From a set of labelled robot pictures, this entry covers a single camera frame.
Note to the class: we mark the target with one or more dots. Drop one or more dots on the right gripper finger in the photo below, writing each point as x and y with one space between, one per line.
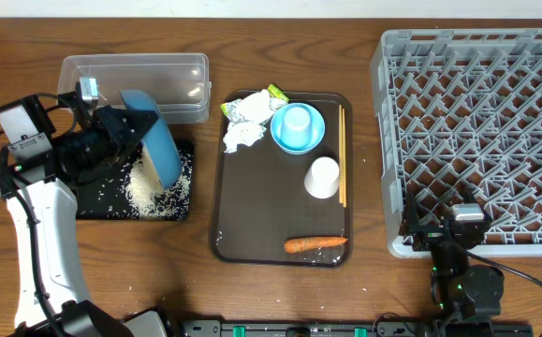
411 213
471 196

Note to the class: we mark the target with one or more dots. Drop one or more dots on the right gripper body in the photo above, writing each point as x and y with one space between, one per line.
430 236

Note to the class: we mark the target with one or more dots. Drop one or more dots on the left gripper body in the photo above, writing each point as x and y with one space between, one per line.
104 141

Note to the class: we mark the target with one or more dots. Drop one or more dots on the large blue plate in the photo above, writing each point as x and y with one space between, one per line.
158 142

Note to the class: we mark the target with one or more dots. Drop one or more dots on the pile of white rice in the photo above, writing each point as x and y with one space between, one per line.
146 197

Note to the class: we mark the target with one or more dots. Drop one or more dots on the orange carrot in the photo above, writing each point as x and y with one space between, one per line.
298 245

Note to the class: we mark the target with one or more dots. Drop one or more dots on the white paper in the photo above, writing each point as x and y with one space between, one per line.
243 133
256 108

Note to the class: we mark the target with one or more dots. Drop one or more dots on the green and silver wrapper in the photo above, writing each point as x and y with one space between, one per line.
274 91

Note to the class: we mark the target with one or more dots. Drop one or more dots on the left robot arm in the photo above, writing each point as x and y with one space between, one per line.
39 175

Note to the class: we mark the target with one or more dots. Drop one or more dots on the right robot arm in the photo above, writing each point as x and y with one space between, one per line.
468 295

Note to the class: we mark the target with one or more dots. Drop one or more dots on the grey dishwasher rack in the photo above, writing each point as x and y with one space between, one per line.
462 110

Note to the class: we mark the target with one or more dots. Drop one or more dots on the black tray bin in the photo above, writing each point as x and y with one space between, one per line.
102 198

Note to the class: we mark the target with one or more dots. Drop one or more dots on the clear plastic bin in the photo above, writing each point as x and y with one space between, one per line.
179 83

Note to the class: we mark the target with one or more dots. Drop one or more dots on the white paper cup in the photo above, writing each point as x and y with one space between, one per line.
322 178

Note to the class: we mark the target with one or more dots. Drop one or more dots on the right wooden chopstick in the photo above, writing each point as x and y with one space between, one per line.
344 160

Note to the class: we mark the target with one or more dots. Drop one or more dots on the wooden chopstick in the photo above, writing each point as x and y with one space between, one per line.
344 160
340 154

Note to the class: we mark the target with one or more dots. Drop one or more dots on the dark brown serving tray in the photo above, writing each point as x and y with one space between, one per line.
260 200

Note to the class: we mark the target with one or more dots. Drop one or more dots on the left wooden chopstick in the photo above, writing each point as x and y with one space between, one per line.
340 154

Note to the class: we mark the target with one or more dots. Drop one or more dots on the light blue plastic cup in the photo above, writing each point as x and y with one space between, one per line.
295 127

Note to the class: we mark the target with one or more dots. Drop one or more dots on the small light blue bowl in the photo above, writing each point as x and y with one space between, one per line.
317 128

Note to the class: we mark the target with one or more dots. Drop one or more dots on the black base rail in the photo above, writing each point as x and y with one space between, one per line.
380 328

